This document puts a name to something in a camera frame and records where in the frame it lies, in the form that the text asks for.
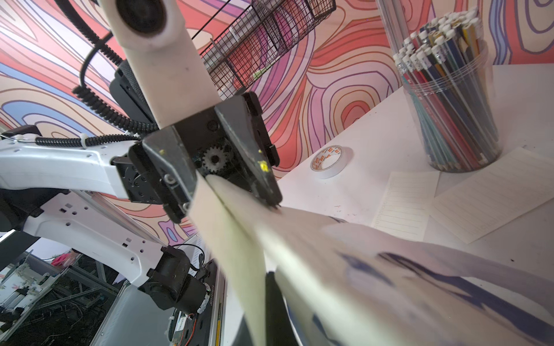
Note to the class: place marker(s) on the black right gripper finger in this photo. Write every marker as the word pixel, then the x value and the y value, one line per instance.
pixel 278 328

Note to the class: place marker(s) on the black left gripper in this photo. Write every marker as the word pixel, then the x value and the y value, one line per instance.
pixel 229 140

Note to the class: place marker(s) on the blue white paper bag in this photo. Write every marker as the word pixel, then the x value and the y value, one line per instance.
pixel 349 284

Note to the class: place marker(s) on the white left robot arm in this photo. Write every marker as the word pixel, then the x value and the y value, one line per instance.
pixel 44 182

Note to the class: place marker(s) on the white tape roll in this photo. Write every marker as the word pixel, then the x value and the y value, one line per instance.
pixel 330 161

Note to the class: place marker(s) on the clear cup of pencils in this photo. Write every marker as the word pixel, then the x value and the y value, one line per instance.
pixel 446 77

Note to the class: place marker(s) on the black wire basket left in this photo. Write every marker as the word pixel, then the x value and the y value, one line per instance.
pixel 243 39

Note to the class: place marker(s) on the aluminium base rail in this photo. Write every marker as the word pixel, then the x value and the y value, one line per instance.
pixel 134 318

